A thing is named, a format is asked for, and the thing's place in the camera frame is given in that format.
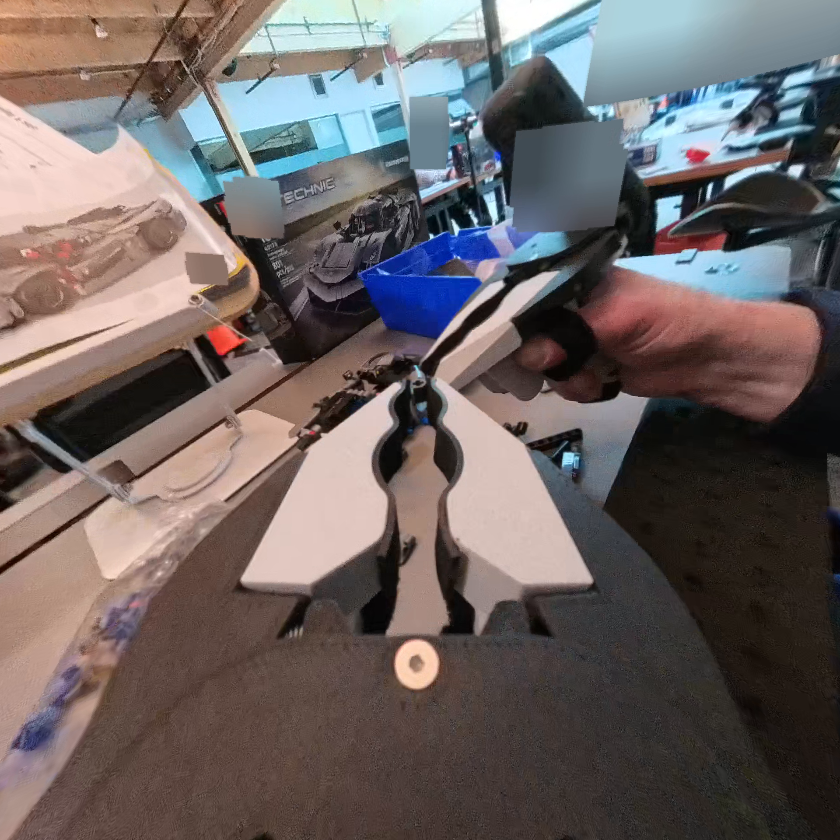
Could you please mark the blue plastic bin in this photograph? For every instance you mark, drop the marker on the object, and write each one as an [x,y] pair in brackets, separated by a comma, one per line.
[420,295]

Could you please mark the tiny black brick piece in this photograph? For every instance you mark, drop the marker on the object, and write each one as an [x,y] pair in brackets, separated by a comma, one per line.
[409,550]

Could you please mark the long black brick beam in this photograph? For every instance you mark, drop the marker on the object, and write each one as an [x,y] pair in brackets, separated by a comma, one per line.
[554,438]

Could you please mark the dark toy set box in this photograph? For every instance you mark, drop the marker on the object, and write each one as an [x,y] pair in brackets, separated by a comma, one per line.
[308,308]

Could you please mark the white book stand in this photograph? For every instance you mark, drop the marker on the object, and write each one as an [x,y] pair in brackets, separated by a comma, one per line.
[118,538]

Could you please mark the orange cone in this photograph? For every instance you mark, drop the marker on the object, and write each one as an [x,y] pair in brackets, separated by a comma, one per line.
[223,341]

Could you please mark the building manual in plastic sleeve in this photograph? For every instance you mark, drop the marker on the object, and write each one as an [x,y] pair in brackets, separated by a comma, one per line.
[79,216]

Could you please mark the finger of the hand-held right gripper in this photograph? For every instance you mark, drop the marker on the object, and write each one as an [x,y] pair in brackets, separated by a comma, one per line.
[492,341]
[497,275]

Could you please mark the black metal pole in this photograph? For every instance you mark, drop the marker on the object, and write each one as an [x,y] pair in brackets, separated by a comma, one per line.
[493,33]

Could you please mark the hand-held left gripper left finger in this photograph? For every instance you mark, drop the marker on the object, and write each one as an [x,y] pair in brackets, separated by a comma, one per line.
[321,525]

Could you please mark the person's right forearm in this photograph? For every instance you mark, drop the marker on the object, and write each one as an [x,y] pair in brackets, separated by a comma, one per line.
[828,394]

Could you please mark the clear bag of brick pieces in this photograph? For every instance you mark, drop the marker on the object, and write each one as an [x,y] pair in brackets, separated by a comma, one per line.
[79,656]

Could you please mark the black perforated board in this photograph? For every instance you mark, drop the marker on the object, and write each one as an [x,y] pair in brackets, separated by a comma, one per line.
[722,590]

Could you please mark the wooden work table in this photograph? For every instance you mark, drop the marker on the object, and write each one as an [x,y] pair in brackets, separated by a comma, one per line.
[709,164]

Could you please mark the person's right hand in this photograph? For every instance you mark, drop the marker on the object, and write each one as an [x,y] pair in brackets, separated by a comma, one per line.
[689,348]

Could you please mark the large toy brick car model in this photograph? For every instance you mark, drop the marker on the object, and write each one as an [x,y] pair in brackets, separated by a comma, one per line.
[367,380]

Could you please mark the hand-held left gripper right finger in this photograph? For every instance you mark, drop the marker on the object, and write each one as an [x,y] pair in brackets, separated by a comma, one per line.
[518,525]

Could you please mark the dark grey brick panel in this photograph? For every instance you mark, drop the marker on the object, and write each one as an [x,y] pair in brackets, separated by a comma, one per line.
[420,394]

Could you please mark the dark chair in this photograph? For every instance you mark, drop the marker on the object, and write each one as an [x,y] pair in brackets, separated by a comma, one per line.
[754,203]

